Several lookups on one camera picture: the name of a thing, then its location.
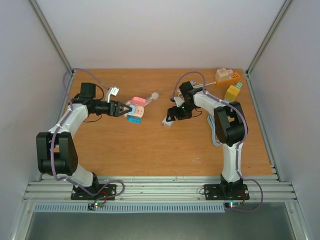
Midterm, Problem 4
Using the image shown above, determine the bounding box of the pink plug adapter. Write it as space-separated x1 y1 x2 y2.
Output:
130 96 147 107

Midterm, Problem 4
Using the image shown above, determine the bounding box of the round beige power strip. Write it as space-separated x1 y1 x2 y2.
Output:
124 97 146 118

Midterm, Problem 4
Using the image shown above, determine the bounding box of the aluminium rail frame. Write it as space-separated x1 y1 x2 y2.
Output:
9 69 311 240

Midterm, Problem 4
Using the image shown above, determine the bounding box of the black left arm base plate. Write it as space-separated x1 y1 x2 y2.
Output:
70 183 117 201

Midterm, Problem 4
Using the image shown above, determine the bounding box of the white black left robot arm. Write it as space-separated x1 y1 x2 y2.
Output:
36 82 132 199

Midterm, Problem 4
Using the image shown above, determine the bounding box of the left controller board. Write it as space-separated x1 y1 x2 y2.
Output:
87 202 104 211

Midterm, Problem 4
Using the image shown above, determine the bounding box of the orange power strip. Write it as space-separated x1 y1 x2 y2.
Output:
214 72 241 86

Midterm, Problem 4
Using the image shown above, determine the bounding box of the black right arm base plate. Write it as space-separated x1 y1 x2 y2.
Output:
198 184 250 201

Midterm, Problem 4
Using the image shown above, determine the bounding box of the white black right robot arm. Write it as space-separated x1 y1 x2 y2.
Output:
162 82 248 198

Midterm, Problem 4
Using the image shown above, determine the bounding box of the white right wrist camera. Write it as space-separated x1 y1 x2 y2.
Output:
170 96 185 108

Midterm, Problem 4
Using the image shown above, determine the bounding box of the light blue usb charger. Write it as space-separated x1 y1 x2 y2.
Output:
128 105 142 117

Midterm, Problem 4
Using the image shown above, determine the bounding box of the white coiled cable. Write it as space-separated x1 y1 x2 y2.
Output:
188 79 217 91

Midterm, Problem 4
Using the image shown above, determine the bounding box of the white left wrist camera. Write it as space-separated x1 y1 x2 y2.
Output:
105 86 120 103

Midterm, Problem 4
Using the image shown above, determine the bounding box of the beige cube plug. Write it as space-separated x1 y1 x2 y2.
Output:
215 68 229 81

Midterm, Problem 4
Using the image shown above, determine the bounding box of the grey slotted cable duct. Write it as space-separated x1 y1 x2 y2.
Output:
34 202 225 214

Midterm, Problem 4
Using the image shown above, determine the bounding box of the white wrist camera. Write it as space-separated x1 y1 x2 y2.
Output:
105 86 120 103
170 96 185 108

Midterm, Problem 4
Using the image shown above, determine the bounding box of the teal plug adapter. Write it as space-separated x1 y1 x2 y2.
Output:
126 115 142 124

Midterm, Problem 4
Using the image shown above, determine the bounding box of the right controller board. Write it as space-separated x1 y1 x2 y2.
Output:
224 201 244 209

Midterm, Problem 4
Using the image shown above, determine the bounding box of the white 66W usb charger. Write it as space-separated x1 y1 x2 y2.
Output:
161 117 175 128

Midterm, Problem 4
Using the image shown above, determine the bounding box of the controller board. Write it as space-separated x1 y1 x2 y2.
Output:
87 202 104 211
224 201 244 209

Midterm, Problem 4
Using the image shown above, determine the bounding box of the grey coiled cable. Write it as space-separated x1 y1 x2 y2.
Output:
206 97 232 147

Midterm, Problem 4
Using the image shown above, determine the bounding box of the yellow cube socket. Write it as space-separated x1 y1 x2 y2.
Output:
224 85 241 102

